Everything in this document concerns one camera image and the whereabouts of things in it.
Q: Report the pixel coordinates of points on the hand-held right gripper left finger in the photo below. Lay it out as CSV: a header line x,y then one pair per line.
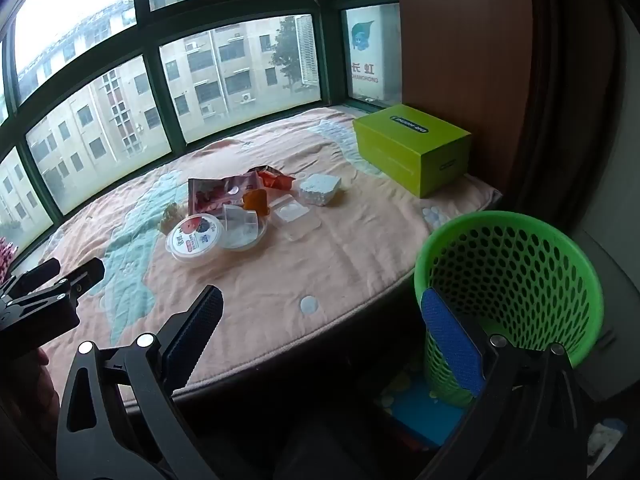
x,y
197,330

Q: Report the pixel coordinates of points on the clear plastic tray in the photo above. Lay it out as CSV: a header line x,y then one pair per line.
x,y
295,217

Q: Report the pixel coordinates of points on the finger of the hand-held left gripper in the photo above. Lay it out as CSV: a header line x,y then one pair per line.
x,y
82,277
32,275

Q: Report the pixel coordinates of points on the lime green cardboard box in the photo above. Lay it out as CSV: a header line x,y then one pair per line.
x,y
415,147

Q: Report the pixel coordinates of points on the white printed box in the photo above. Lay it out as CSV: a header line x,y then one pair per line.
x,y
367,55

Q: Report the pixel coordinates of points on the pink snack packet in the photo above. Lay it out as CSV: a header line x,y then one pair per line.
x,y
215,192

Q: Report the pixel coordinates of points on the orange jelly cup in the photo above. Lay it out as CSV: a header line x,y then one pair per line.
x,y
256,202

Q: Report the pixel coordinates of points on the green mesh plastic basket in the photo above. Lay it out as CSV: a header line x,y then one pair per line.
x,y
505,280

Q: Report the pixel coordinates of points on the green window frame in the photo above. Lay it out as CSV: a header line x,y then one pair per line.
x,y
152,45

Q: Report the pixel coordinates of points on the person's left hand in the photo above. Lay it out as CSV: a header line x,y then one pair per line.
x,y
45,377

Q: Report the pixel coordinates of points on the brown wooden cabinet panel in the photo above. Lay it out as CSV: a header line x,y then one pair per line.
x,y
465,35

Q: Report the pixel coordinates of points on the pink printed blanket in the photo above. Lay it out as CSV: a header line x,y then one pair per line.
x,y
310,270

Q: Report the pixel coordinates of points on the orange red snack wrapper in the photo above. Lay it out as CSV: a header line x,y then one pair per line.
x,y
275,179

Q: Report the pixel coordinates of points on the small beige crumpled scrap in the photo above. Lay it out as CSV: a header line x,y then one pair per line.
x,y
169,217

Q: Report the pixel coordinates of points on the clear plastic cup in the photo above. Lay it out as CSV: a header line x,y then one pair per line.
x,y
242,227

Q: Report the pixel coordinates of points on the blue floor mat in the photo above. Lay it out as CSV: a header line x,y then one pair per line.
x,y
425,412

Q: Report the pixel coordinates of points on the white wardrobe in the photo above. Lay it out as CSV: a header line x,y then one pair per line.
x,y
612,270

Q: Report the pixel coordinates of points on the round white lidded container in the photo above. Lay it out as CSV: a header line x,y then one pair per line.
x,y
194,237

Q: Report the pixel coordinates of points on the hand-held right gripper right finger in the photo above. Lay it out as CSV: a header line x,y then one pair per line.
x,y
450,345

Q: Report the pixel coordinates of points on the white patterned cloth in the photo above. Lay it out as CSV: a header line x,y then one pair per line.
x,y
607,437

